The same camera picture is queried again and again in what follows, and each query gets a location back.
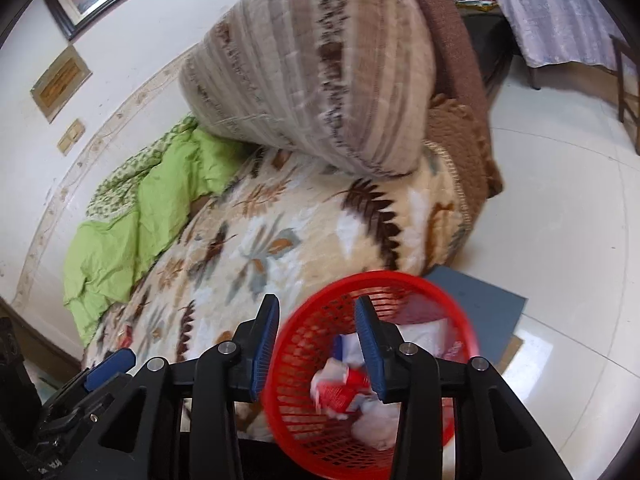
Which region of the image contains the blue board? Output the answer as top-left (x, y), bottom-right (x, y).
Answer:
top-left (425, 265), bottom-right (528, 371)

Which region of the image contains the wooden chair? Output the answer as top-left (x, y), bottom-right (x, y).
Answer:
top-left (609, 34), bottom-right (640, 156)

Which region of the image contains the brown fringed bedspread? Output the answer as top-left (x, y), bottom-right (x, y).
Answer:
top-left (387, 0), bottom-right (504, 241)

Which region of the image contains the red cigarette pack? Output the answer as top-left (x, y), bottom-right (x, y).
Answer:
top-left (311, 355), bottom-right (373, 418)

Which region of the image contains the red plastic basket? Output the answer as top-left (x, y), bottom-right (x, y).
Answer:
top-left (261, 270), bottom-right (478, 480)

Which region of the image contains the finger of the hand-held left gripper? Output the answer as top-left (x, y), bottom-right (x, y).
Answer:
top-left (37, 349), bottom-right (137, 436)

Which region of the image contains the green quilt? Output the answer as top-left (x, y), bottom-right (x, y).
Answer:
top-left (63, 116), bottom-right (251, 348)

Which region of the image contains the dark cabinet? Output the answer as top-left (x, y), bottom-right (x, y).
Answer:
top-left (460, 10), bottom-right (516, 97)

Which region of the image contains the small white medicine box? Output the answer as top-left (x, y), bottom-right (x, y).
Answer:
top-left (332, 332), bottom-right (363, 366)

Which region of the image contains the striped brown cushion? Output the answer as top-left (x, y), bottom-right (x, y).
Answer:
top-left (179, 0), bottom-right (436, 177)

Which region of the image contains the leaf printed blanket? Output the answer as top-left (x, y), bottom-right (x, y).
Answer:
top-left (82, 142), bottom-right (473, 441)

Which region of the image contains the wall switch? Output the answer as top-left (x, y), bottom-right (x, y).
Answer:
top-left (56, 119), bottom-right (87, 153)

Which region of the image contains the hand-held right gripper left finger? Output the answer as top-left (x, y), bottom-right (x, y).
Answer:
top-left (65, 294), bottom-right (281, 480)

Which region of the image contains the white crumpled sheet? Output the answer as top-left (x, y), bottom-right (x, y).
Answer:
top-left (400, 317), bottom-right (449, 357)

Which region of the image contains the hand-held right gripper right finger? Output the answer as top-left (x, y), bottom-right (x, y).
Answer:
top-left (355, 295), bottom-right (573, 480)

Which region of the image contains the small framed picture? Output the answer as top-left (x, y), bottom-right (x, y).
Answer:
top-left (30, 45), bottom-right (93, 123)

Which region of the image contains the cardboard piece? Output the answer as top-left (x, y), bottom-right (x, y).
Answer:
top-left (500, 335), bottom-right (525, 376)

